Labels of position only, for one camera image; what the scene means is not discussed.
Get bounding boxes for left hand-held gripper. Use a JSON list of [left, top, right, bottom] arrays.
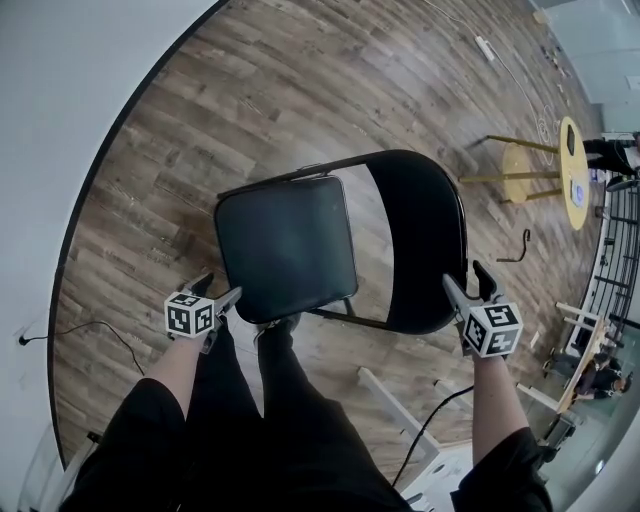
[[164, 272, 245, 355]]

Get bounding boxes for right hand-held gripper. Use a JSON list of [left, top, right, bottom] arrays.
[[442, 259, 524, 360]]

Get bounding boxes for black folding chair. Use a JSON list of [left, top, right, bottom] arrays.
[[213, 148, 470, 335]]

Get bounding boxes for person's left forearm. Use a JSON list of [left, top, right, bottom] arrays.
[[141, 332, 214, 426]]

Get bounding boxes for person's right shoe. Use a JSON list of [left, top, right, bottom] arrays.
[[253, 313, 303, 351]]

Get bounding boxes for black bent bar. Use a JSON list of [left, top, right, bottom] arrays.
[[496, 228, 531, 264]]

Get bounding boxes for wooden desk with white legs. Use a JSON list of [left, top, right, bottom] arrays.
[[517, 302, 609, 416]]

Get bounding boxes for white rectangular table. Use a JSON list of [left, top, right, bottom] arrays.
[[357, 367, 481, 512]]

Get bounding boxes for black metal railing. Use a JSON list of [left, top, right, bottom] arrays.
[[579, 174, 640, 331]]

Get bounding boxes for person's black clothing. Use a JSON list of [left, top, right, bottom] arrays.
[[57, 309, 554, 512]]

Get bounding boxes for round yellow side table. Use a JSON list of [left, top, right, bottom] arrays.
[[458, 115, 587, 231]]

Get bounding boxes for scattered small floor items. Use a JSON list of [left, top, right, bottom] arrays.
[[539, 44, 574, 96]]

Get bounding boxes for black wall plug cable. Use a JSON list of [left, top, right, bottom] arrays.
[[18, 319, 146, 376]]

